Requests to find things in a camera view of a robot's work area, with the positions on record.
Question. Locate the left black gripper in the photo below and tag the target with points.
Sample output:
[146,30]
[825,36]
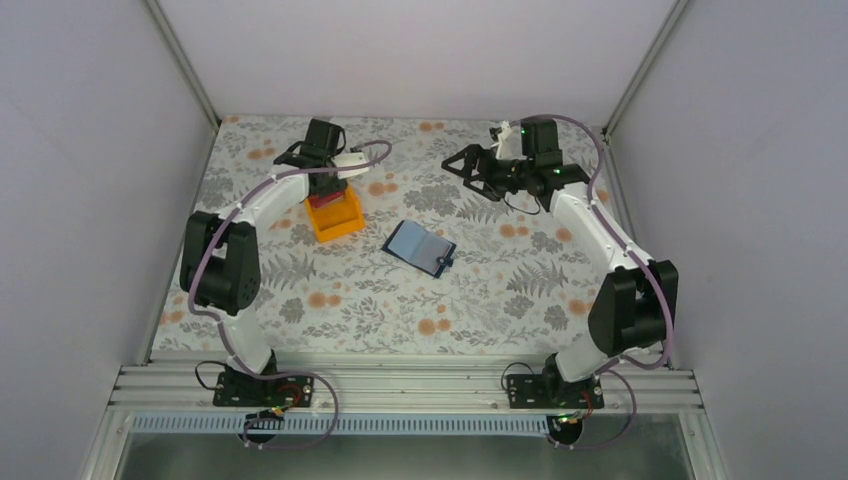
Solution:
[332,188]

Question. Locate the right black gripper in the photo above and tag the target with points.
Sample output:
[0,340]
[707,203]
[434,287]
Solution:
[472,151]

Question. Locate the blue card holder wallet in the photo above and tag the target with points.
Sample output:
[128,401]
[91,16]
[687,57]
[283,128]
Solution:
[422,249]

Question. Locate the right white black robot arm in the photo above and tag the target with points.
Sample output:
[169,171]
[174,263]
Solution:
[632,317]

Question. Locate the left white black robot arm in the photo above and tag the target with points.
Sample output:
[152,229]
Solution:
[220,266]

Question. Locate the orange plastic bin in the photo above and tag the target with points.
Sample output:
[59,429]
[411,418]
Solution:
[340,218]

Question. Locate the floral patterned table mat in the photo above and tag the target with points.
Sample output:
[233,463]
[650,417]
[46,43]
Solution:
[522,282]

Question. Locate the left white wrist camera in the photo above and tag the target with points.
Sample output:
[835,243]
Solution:
[351,164]

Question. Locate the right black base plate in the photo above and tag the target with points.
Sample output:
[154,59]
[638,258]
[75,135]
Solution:
[535,392]

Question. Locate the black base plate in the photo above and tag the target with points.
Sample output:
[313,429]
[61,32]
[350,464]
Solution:
[535,392]
[235,389]

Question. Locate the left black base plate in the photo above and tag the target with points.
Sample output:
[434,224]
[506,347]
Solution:
[235,389]

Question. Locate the grey slotted cable duct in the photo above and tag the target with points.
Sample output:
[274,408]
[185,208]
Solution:
[345,424]

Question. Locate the aluminium mounting rail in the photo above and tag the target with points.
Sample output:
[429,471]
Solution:
[397,384]

